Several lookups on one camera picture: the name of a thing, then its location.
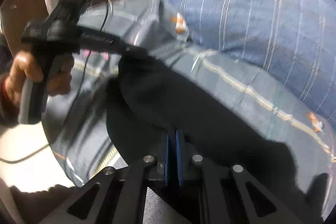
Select blue plaid pillow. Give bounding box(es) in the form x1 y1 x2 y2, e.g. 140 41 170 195
165 0 335 123

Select black pants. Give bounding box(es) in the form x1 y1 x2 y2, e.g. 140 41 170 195
106 55 327 223

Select person's left hand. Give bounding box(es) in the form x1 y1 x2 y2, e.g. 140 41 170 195
3 50 76 109

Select grey star patterned bedsheet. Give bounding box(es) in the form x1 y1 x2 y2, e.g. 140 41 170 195
41 0 336 219

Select black cable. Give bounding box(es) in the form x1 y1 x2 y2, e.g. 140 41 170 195
47 3 109 151

